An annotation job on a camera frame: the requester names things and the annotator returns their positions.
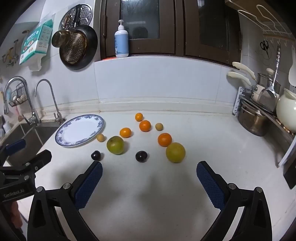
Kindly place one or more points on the white plastic spatula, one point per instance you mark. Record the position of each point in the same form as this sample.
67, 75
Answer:
292, 69

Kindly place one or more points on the small yellow round fruit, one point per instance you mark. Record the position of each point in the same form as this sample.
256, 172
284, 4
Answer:
100, 138

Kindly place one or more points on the white ceramic jug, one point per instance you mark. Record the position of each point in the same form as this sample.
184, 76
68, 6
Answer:
286, 109

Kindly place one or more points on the small orange tangerine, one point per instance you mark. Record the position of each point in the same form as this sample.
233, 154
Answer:
138, 117

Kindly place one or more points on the dark frying pan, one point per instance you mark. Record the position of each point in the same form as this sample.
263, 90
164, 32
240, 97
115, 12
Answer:
91, 41

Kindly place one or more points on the dish rack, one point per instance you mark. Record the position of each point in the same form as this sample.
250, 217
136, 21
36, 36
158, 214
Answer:
239, 99

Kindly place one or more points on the dark brown framed window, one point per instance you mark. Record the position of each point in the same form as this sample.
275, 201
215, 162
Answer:
168, 27
192, 34

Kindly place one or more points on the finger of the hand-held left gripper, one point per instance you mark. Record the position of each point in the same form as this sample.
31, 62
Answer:
15, 147
41, 158

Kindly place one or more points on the steel sink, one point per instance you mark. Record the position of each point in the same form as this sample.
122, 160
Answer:
30, 139

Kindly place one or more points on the small brass pot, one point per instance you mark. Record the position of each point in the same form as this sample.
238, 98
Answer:
59, 39

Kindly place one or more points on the perforated metal strainer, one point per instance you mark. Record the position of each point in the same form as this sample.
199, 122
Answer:
74, 47

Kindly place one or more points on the white blue pump bottle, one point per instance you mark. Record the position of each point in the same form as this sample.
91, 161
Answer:
121, 44

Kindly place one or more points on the stainless steel pot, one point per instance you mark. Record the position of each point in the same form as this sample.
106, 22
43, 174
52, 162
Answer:
252, 119

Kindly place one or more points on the green white package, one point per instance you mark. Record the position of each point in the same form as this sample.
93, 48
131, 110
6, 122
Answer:
34, 41

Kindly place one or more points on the wooden hook rail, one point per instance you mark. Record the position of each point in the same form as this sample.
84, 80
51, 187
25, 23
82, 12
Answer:
277, 37

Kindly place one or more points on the small tan round fruit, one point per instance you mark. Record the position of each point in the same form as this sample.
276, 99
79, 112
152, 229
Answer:
159, 126

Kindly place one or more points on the metal spatula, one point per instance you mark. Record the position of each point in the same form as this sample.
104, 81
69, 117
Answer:
268, 97

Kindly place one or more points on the dark purple plum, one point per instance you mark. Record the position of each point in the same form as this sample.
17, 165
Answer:
96, 155
141, 156

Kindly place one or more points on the bicycle shaped wall hook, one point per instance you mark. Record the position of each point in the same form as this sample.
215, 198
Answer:
10, 54

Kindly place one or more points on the thin chrome faucet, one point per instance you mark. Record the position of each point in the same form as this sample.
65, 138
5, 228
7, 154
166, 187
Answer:
55, 106

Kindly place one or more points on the black scissors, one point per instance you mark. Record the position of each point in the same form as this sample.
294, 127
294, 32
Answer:
264, 46

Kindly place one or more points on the large chrome faucet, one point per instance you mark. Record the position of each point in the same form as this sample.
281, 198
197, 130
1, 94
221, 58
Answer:
31, 115

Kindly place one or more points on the round metal steamer rack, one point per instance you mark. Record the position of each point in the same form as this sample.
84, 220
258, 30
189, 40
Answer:
86, 12

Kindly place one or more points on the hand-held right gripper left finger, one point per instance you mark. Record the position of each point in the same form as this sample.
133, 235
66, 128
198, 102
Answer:
89, 185

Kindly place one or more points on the lidded steel pot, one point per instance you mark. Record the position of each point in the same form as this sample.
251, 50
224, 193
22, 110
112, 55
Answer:
263, 81

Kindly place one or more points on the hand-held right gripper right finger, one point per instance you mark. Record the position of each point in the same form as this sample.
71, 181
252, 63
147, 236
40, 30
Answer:
210, 185

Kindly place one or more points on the blue patterned white plate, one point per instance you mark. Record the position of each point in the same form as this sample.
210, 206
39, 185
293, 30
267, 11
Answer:
78, 132

